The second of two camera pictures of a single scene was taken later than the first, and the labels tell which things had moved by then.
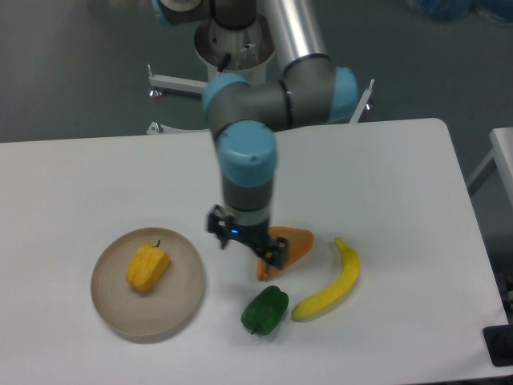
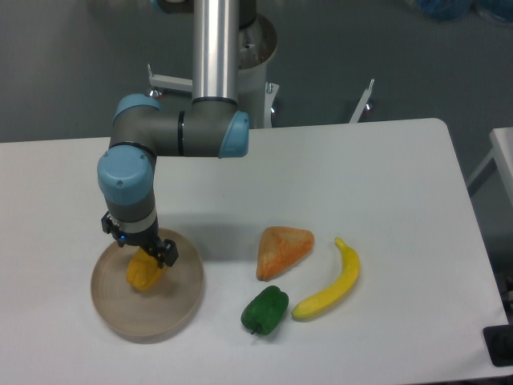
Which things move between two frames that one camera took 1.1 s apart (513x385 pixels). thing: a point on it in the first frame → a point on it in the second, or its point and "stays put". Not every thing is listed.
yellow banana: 350,272 stays put
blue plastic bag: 452,10 stays put
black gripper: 250,227 → 165,251
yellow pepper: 147,266 stays put
